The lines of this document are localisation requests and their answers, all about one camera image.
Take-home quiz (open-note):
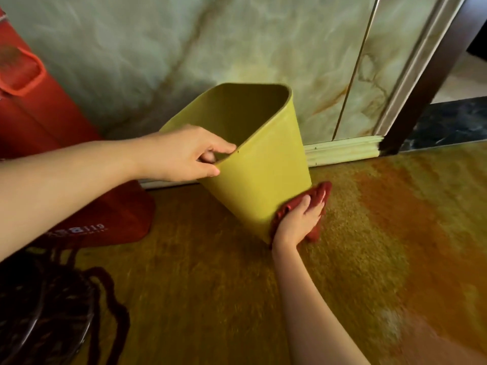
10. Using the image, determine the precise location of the person's left hand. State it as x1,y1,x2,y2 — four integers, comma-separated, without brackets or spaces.
133,125,237,183

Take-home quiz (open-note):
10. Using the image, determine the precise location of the person's right hand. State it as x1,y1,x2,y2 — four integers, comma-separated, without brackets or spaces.
272,194,326,252

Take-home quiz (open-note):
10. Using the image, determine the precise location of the red cleaning cloth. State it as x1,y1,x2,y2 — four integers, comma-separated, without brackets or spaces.
269,181,333,248

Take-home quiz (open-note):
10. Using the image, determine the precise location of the yellow-green plastic waste bin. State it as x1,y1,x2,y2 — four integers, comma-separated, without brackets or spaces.
159,83,313,246

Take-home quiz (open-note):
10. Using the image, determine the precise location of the person's right forearm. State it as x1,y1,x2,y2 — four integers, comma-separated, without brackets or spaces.
272,241,372,365

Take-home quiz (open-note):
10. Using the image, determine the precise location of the person's left forearm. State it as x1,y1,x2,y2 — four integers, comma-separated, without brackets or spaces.
0,140,141,263

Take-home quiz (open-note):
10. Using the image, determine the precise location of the white baseboard moulding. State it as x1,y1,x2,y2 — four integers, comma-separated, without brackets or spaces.
304,135,385,168

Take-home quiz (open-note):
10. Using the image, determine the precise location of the white door trim moulding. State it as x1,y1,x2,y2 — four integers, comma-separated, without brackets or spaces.
374,0,468,137

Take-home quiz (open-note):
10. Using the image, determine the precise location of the red cabinet box with handle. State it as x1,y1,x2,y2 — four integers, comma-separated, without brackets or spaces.
0,7,156,250

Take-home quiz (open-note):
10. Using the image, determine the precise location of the dark brown door frame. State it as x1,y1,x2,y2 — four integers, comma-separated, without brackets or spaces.
380,0,487,156

